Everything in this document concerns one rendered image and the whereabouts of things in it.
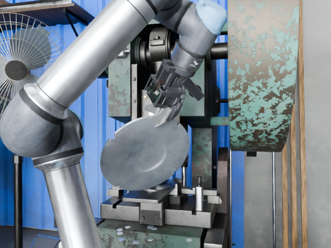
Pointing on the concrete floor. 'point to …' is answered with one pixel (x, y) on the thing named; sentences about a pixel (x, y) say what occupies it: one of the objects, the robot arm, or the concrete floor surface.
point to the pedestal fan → (5, 67)
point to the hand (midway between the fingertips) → (158, 121)
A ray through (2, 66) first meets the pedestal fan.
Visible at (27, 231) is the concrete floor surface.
